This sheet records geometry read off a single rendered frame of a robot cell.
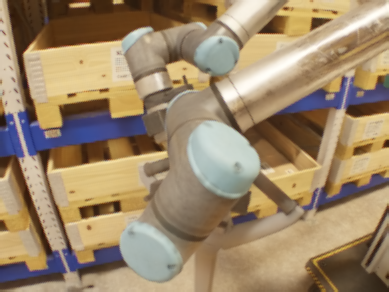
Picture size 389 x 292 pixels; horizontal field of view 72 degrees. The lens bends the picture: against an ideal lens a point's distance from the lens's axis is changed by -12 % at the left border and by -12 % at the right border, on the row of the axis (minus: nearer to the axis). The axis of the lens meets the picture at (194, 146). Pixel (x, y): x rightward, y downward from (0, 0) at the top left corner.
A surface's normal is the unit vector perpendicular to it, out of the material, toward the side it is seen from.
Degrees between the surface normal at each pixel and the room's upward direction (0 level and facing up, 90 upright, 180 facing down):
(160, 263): 78
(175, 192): 66
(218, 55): 93
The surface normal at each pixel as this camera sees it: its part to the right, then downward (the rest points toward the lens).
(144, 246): -0.41, 0.28
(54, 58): 0.35, 0.48
